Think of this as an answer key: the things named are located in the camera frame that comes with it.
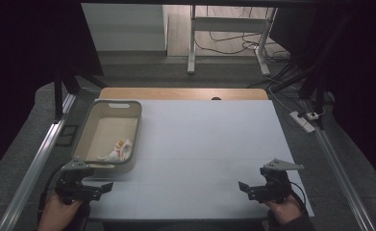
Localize aluminium rail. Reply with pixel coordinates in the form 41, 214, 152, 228
0, 92, 78, 231
300, 99, 376, 231

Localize white cabinet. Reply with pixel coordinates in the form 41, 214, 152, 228
81, 3, 169, 52

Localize white table mat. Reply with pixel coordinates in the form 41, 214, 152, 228
83, 99, 315, 222

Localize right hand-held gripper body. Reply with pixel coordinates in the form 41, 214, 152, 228
255, 158, 305, 205

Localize white power strip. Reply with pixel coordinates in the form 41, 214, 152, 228
288, 110, 316, 134

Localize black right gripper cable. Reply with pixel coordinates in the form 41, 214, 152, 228
288, 181, 309, 216

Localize beige storage basket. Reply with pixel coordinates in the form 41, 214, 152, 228
71, 99, 143, 177

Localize person's right hand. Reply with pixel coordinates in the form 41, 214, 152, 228
264, 193, 304, 226

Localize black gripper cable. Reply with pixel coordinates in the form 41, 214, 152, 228
288, 181, 309, 216
37, 163, 68, 222

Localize black cable bundle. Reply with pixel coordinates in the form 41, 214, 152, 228
246, 61, 309, 90

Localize person's left hand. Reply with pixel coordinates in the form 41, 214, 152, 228
37, 192, 85, 231

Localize white printed cloth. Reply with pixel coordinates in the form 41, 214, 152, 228
96, 138, 135, 163

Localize white cable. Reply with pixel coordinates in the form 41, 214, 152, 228
266, 86, 294, 114

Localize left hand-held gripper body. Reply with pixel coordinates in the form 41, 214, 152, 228
54, 158, 104, 206

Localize white plug adapter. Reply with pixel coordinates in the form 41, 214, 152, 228
305, 110, 321, 121

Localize black metal stand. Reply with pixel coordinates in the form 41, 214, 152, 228
52, 73, 108, 124
299, 64, 330, 131

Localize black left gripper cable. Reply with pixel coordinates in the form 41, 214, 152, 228
37, 163, 68, 222

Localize black floor cables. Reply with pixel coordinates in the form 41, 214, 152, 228
193, 30, 292, 64

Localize black curtain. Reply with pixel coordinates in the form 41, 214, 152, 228
268, 0, 376, 191
0, 0, 105, 182

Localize white desk frame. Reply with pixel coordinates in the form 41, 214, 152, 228
187, 4, 279, 77

